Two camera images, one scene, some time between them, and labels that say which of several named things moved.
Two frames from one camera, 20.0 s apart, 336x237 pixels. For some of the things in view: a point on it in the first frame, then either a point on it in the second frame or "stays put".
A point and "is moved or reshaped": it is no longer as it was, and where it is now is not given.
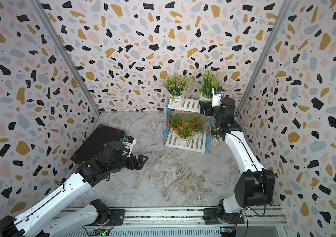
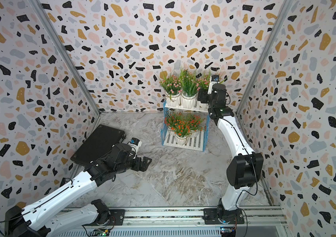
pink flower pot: [215, 138] -> [205, 85]
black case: [92, 145] stays put
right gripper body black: [211, 110] -> [206, 98]
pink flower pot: [175, 86] stays put
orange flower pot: [184, 131] is moved or reshaped
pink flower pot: [208, 80] -> [189, 87]
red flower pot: [181, 124] is moved or reshaped
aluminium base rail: [259, 221] stays put
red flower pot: [197, 125] stays put
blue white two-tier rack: [200, 143] stays put
